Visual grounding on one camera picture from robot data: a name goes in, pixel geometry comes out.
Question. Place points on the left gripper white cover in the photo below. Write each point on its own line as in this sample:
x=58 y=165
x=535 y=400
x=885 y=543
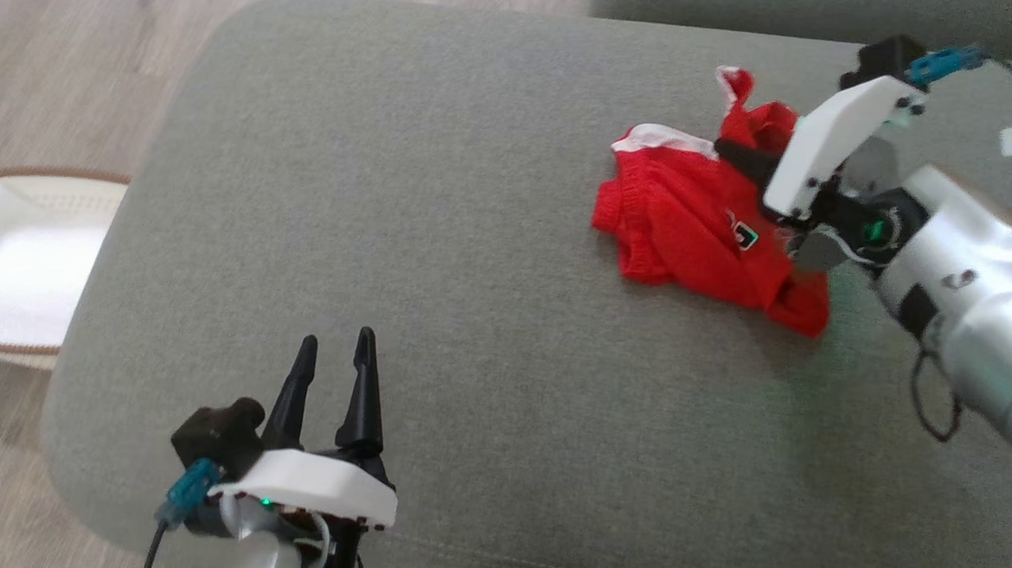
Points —
x=309 y=485

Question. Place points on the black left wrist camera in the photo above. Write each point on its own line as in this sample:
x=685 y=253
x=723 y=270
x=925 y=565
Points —
x=219 y=433

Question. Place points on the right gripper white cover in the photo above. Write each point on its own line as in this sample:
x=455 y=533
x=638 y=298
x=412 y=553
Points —
x=836 y=132

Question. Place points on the small grey sofa cushion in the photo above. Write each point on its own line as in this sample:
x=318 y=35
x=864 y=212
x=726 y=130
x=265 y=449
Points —
x=803 y=0

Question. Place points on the large grey sofa seat cushion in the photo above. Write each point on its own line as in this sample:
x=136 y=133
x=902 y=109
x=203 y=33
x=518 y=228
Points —
x=514 y=275

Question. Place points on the red jersey shirt white trim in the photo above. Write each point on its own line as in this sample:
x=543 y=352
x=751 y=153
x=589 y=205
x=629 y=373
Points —
x=685 y=223

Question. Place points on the white laundry basket brown rim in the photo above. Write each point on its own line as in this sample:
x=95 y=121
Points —
x=20 y=266

